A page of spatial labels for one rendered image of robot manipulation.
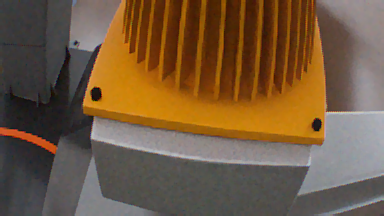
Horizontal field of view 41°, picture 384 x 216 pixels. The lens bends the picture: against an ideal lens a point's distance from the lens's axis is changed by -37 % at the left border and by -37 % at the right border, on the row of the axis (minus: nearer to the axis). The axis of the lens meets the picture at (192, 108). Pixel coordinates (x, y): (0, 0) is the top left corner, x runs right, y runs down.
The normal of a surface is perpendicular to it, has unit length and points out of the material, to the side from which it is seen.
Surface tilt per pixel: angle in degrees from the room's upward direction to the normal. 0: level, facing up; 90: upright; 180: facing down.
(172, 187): 90
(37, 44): 90
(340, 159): 0
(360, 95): 0
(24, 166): 0
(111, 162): 90
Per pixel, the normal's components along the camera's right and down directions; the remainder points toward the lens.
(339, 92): 0.06, -0.64
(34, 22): -0.19, 0.74
